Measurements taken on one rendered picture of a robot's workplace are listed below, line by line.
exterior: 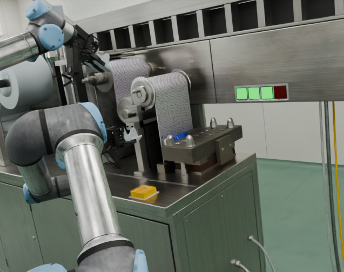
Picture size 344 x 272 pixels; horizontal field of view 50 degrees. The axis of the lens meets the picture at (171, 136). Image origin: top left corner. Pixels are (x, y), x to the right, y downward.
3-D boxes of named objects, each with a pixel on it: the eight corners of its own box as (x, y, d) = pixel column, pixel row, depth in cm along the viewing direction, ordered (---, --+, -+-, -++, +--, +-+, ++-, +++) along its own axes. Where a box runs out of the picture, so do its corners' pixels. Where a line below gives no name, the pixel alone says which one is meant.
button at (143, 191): (130, 196, 139) (129, 190, 139) (143, 190, 145) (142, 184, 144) (144, 199, 135) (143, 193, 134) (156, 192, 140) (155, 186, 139)
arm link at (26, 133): (-7, 151, 83) (29, 213, 125) (44, 142, 86) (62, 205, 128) (-13, 108, 87) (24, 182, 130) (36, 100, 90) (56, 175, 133)
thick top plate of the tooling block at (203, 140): (162, 160, 156) (161, 146, 155) (214, 136, 186) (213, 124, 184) (193, 163, 146) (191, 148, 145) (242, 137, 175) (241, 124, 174)
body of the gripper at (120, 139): (125, 126, 139) (100, 133, 131) (129, 147, 141) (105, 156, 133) (112, 125, 144) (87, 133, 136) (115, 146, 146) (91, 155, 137)
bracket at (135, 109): (133, 174, 166) (122, 107, 159) (143, 170, 170) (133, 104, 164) (141, 176, 162) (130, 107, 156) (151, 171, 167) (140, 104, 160)
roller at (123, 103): (119, 123, 174) (114, 98, 171) (155, 112, 192) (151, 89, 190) (136, 124, 166) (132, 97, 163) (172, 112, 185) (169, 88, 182)
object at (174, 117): (160, 145, 161) (154, 103, 157) (192, 132, 178) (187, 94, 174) (161, 145, 161) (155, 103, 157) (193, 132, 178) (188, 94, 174)
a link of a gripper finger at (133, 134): (144, 124, 146) (125, 130, 140) (146, 139, 147) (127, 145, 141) (139, 124, 148) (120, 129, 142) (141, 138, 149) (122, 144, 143)
